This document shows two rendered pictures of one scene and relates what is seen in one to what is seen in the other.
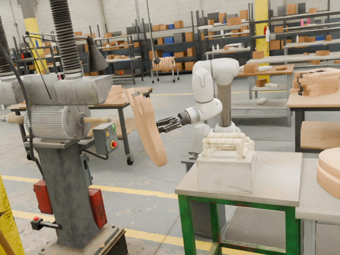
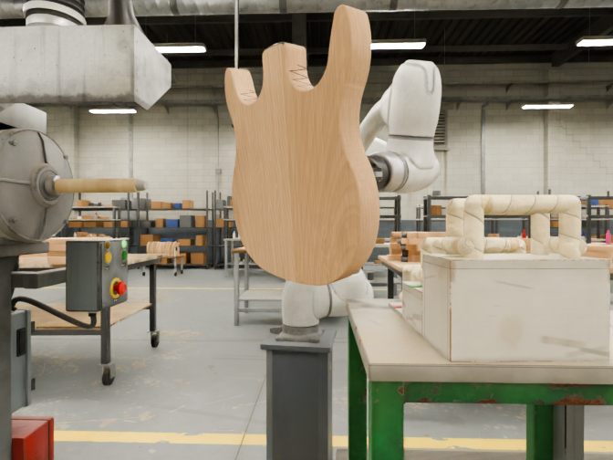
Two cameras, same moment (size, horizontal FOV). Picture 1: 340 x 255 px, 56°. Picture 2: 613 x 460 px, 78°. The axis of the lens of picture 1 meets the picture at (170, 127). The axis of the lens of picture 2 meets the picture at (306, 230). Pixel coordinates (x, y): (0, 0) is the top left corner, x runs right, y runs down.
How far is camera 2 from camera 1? 1.22 m
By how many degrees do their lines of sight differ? 28
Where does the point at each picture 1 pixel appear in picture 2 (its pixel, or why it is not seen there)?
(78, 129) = (28, 207)
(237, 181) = (568, 323)
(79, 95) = (66, 70)
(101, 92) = (145, 76)
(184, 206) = (394, 424)
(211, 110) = (431, 164)
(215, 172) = (508, 295)
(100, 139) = (85, 268)
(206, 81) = (437, 79)
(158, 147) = (367, 194)
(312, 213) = not seen: outside the picture
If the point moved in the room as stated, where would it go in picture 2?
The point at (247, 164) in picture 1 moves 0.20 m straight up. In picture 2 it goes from (601, 265) to (602, 145)
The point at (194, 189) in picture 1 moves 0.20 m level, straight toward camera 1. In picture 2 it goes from (431, 361) to (542, 417)
